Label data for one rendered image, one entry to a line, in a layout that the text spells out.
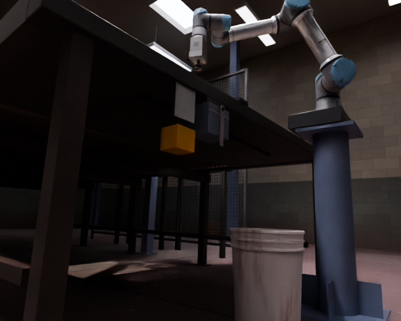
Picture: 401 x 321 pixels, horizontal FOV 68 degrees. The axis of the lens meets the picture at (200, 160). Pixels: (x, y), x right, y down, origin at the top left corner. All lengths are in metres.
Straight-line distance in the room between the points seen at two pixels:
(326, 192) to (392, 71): 5.40
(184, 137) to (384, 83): 5.95
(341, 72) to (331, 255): 0.84
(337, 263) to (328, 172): 0.42
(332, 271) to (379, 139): 5.00
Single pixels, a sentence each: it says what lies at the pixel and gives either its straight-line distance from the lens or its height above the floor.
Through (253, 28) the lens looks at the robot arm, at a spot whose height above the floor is 1.41.
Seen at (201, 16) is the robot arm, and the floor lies 1.38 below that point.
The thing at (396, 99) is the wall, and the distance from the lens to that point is 6.59.
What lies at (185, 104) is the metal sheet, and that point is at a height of 0.79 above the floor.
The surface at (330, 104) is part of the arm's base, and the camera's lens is 1.67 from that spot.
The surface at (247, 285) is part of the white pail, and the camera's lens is 1.21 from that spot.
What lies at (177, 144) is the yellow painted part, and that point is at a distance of 0.95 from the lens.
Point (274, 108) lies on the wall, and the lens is 7.15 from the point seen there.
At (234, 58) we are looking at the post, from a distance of 6.68.
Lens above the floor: 0.40
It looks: 11 degrees up
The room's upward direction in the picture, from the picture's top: 2 degrees clockwise
